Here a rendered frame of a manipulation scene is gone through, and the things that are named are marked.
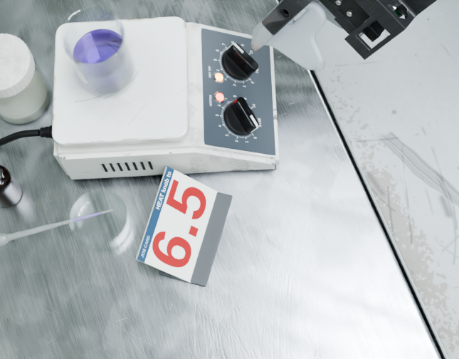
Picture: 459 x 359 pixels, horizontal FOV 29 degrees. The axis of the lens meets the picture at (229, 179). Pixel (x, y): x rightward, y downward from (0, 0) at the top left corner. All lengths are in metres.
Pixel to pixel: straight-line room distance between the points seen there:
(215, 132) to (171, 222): 0.09
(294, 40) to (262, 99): 0.12
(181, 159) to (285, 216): 0.11
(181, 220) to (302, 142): 0.14
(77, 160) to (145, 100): 0.08
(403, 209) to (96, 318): 0.30
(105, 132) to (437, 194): 0.31
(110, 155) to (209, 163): 0.09
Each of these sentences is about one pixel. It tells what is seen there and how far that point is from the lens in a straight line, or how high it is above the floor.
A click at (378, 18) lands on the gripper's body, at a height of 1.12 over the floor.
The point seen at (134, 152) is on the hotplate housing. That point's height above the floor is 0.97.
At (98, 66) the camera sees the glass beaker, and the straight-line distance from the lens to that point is 0.74.
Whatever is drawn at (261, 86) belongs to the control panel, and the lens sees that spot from 0.84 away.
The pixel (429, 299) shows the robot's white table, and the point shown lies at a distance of 0.82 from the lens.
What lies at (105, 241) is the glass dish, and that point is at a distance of 0.84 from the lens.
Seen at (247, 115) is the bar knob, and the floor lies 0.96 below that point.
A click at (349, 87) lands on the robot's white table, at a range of 0.88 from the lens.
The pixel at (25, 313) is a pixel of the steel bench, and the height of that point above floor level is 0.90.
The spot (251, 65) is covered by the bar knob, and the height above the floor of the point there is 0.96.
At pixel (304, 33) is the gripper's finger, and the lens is 0.72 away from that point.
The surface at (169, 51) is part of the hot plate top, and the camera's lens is 0.80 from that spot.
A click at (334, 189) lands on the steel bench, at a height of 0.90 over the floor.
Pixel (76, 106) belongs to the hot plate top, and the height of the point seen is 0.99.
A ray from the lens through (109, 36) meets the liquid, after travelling 0.78.
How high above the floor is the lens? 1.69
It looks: 70 degrees down
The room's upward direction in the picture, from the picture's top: 10 degrees counter-clockwise
